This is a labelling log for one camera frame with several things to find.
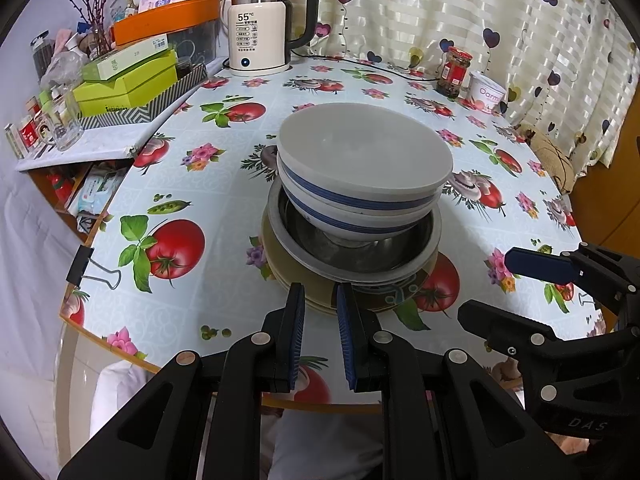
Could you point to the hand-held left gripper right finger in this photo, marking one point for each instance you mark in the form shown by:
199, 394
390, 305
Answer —
347, 340

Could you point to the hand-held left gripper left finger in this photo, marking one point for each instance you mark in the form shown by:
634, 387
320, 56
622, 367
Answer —
295, 335

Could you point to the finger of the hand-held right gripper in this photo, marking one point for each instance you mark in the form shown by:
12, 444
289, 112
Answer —
540, 264
500, 327

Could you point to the tan plate with green print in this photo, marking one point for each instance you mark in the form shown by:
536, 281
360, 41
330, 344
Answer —
325, 310

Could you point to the small tan plate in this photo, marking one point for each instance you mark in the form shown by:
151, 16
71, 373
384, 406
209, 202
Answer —
311, 301

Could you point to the deep tan plate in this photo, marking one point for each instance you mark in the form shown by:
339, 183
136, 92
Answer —
372, 294

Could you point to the stainless steel bowl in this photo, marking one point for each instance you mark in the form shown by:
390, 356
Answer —
300, 240

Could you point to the white bowl with blue stripe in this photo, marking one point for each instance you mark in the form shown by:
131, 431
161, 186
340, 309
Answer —
360, 145
350, 220

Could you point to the brown wooden cabinet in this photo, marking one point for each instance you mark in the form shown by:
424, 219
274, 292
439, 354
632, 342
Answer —
615, 220

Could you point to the tan cloth bag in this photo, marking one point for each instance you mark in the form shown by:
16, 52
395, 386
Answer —
550, 160

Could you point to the person's grey clothing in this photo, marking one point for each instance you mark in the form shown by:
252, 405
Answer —
325, 445

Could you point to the fruit and flower printed tablecloth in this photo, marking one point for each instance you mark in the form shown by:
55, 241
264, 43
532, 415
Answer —
210, 200

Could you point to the white yogurt tub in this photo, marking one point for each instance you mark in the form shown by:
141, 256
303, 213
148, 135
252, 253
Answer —
486, 94

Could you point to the red-lidded sauce jar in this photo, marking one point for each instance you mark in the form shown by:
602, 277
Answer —
454, 75

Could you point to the black binder clip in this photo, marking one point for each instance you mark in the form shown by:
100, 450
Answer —
80, 265

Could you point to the wet wipes pack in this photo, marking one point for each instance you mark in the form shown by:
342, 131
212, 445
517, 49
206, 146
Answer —
97, 190

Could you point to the striped tray box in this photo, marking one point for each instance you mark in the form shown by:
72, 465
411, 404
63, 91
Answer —
165, 100

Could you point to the white shelf board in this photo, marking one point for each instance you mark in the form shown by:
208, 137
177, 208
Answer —
100, 145

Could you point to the cream curtain with heart print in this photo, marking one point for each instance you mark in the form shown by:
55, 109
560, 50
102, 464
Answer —
450, 5

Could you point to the lime green box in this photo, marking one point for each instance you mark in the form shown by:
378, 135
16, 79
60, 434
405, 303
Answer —
120, 92

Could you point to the white electric kettle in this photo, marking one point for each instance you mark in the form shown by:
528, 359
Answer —
255, 35

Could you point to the clear glass mug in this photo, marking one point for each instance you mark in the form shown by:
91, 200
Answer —
62, 125

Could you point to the white and green flat box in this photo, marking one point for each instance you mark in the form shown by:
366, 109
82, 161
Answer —
127, 60

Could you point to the small red white box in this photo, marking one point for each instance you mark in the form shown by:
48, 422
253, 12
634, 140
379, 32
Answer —
29, 132

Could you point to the orange-lidded storage box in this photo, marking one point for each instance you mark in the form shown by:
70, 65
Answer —
160, 17

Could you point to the black-lidded glass jar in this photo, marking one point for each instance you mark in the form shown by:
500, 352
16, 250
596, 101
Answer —
42, 60

